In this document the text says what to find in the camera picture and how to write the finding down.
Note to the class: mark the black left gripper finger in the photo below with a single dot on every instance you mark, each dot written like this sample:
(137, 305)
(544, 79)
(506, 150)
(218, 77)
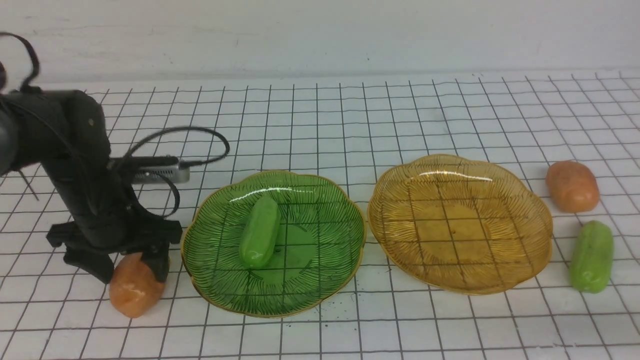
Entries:
(98, 265)
(156, 257)

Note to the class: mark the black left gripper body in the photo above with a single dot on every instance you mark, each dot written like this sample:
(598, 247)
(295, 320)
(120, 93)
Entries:
(106, 214)

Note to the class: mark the orange potato toy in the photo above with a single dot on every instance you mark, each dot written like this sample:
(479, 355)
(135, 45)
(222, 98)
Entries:
(133, 289)
(572, 187)

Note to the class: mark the green cucumber toy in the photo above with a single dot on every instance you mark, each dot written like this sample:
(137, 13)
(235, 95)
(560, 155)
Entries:
(257, 244)
(592, 262)

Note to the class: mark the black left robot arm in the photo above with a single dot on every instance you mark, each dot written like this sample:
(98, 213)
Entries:
(64, 131)

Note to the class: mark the green glass leaf plate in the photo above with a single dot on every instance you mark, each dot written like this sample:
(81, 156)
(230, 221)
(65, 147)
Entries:
(318, 251)

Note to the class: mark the white grid tablecloth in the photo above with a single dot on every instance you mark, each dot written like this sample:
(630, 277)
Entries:
(351, 131)

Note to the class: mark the amber glass leaf plate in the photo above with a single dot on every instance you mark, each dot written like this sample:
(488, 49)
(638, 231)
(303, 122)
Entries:
(461, 225)

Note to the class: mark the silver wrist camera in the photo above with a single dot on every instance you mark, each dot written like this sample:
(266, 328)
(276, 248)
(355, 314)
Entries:
(158, 175)

